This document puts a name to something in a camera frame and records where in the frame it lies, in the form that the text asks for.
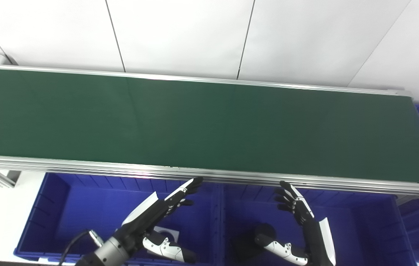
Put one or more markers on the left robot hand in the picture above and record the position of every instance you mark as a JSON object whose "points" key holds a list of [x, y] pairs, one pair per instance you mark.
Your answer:
{"points": [[146, 218]]}

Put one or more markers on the black cylindrical part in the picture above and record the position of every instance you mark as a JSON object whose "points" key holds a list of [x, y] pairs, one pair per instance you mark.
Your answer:
{"points": [[264, 229]]}

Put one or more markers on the green conveyor belt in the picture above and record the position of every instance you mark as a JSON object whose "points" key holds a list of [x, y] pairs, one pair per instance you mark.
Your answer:
{"points": [[209, 125], [194, 173]]}

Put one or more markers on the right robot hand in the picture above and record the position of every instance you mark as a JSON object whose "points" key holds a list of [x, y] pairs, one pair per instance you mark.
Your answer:
{"points": [[318, 240]]}

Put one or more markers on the white square part with hole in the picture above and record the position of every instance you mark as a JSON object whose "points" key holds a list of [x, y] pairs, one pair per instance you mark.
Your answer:
{"points": [[170, 233]]}

